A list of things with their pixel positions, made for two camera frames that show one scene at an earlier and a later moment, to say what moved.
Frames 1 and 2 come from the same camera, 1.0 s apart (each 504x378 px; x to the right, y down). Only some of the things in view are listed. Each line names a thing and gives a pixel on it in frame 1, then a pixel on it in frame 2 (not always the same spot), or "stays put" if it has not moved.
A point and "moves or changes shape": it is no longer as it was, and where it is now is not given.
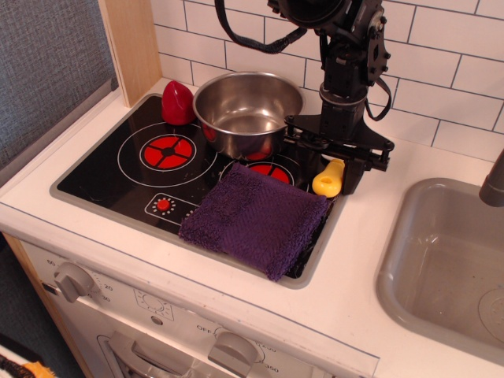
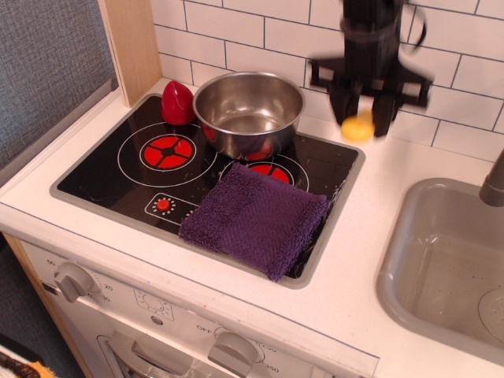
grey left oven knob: x=73 y=280 stays put
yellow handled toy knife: x=327 y=182 moves or changes shape
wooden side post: x=130 y=27 stays put
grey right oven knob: x=233 y=353 stays put
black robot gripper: x=340 y=131 -> x=371 y=62
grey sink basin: x=441 y=265 stays put
